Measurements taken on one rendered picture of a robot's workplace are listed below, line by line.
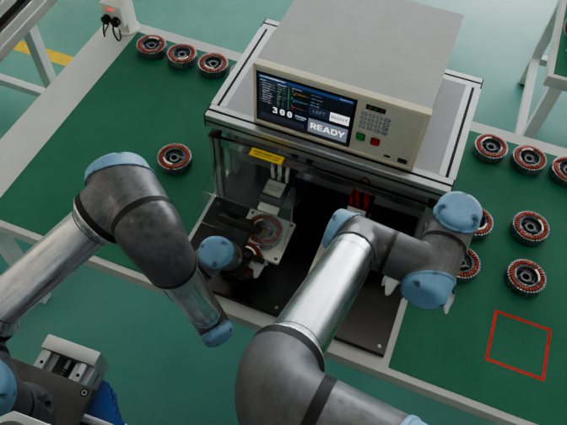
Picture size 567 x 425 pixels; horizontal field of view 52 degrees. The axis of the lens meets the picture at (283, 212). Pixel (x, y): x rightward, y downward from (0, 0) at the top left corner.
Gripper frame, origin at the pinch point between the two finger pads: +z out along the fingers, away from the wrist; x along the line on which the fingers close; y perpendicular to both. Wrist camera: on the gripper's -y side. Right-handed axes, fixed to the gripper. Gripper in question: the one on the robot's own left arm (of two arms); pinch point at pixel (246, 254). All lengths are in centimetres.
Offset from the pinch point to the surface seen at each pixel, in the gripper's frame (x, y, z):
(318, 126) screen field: 11.1, -36.4, -23.1
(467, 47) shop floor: 45, -160, 171
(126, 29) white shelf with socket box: -84, -67, 38
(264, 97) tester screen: -3.8, -38.5, -27.0
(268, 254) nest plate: 5.5, -2.3, 3.2
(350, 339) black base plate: 35.9, 12.1, -2.9
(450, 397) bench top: 65, 17, -3
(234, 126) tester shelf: -11.3, -30.8, -18.2
